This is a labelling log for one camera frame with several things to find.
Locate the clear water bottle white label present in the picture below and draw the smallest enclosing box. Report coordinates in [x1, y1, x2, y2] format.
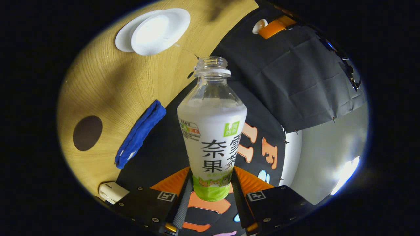
[177, 56, 248, 202]

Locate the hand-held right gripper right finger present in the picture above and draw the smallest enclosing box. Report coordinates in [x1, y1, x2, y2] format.
[231, 167, 312, 235]

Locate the blue folded towel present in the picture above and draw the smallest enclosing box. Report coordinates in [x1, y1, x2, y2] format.
[115, 100, 167, 170]

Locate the white toaster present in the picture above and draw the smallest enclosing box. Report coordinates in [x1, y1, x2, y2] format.
[98, 181, 130, 205]

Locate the dark brown round coaster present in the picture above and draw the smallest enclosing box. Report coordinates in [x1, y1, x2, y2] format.
[73, 115, 103, 152]

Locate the white teacup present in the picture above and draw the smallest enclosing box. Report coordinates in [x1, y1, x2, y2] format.
[131, 8, 191, 56]

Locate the white saucer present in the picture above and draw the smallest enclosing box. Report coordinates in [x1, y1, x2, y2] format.
[115, 10, 155, 53]

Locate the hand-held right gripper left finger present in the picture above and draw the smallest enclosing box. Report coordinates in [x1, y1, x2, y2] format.
[115, 167, 194, 235]

